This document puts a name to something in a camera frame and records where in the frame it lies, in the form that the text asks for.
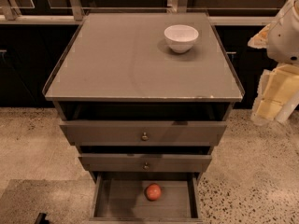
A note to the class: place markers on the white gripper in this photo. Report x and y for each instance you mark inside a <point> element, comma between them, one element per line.
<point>285,39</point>

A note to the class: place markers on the red apple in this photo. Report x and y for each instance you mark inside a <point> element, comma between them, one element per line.
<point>153,192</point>

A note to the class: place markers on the grey drawer cabinet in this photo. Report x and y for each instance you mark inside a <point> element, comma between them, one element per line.
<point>120,68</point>

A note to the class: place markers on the brass top drawer knob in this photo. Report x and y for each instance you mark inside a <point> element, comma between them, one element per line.
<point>144,137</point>

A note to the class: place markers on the brass drawer knob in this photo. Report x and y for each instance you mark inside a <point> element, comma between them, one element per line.
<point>144,137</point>
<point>146,166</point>

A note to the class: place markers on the brass middle drawer knob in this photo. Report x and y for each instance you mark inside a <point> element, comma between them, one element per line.
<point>146,166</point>

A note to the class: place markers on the grey middle drawer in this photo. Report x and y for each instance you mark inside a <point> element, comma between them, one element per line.
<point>134,162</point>

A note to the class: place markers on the grey drawer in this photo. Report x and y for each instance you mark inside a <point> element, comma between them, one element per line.
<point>120,198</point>
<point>134,162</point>
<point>128,133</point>

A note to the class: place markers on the grey top drawer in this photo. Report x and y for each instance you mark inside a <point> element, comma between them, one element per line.
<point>128,133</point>

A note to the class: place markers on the grey bottom drawer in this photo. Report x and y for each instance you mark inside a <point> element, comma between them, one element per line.
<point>120,198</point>

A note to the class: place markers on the white ceramic bowl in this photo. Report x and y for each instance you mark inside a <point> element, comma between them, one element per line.
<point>180,38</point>

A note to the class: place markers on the black object on floor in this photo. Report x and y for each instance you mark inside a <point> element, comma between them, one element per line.
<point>41,219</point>

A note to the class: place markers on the metal railing frame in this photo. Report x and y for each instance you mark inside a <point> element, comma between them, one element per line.
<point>219,12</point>

